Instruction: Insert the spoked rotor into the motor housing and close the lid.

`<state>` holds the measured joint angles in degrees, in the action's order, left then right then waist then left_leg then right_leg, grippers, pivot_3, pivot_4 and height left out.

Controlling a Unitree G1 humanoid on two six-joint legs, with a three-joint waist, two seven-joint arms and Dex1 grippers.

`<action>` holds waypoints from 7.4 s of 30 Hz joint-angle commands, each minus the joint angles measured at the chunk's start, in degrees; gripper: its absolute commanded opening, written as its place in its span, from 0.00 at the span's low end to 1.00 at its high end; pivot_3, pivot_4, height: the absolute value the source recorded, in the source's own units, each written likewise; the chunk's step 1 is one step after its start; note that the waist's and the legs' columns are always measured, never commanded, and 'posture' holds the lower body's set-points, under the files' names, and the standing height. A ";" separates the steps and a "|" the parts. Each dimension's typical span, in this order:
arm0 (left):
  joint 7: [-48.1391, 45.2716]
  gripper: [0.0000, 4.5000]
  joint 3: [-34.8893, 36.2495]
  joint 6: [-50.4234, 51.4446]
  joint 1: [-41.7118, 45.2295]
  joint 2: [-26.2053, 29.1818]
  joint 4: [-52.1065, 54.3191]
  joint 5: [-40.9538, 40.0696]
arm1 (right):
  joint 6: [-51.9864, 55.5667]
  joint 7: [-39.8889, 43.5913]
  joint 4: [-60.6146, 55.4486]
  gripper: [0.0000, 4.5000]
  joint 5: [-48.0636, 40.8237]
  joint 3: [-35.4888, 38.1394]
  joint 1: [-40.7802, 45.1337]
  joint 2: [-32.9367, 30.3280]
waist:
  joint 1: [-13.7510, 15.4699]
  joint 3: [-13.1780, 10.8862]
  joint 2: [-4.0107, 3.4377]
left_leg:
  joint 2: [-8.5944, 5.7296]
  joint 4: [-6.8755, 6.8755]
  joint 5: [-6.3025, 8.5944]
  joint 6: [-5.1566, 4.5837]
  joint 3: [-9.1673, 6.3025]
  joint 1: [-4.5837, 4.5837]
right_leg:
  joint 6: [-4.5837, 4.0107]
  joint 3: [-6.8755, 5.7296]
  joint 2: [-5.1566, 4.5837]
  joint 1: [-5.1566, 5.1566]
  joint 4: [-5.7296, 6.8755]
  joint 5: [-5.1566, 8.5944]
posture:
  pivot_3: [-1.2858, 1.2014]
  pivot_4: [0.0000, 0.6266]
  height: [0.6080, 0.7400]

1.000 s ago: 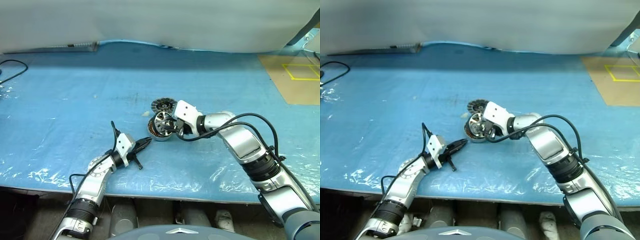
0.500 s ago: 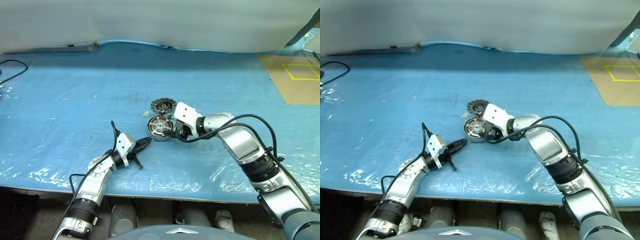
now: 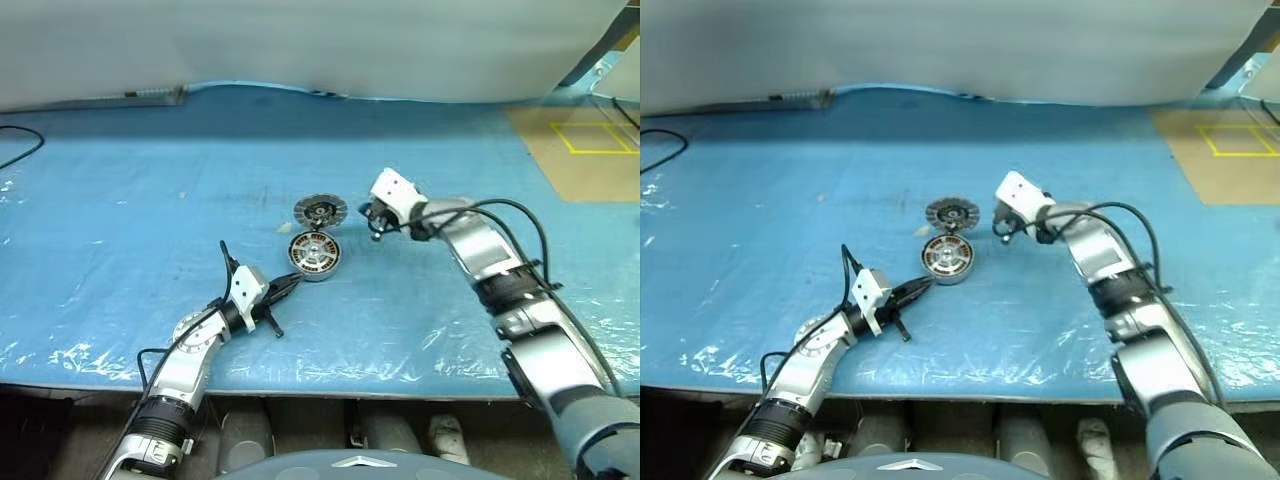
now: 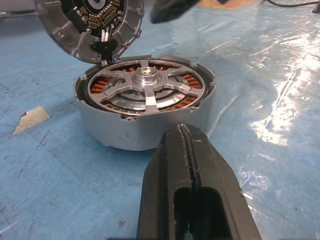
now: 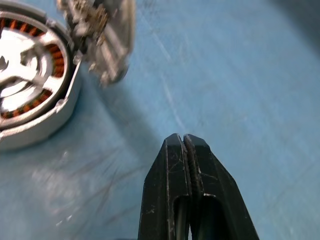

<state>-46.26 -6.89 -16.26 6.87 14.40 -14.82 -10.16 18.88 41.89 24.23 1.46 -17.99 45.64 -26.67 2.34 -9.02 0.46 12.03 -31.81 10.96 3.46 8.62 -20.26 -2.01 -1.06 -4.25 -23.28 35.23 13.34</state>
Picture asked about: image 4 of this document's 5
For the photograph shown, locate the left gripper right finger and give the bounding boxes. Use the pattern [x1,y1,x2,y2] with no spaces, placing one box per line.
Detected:
[183,123,264,240]

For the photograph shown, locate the blue plastic table sheet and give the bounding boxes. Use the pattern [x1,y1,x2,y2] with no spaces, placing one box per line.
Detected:
[0,0,320,240]

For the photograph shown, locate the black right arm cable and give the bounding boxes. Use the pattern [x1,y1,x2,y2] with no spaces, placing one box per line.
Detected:
[265,0,320,7]

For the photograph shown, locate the silver motor stator housing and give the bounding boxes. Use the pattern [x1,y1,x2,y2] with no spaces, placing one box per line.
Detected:
[73,54,216,153]

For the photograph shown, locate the motor cover with circuit board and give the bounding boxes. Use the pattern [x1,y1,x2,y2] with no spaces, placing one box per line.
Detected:
[33,0,146,65]

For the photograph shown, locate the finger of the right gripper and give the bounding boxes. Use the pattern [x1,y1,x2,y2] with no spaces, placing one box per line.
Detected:
[149,0,201,25]

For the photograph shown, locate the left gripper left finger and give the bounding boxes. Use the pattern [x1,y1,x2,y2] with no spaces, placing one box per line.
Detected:
[136,124,199,240]

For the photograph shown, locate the silver spoked motor rotor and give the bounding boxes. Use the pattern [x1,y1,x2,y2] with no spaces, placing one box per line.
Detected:
[87,59,205,118]

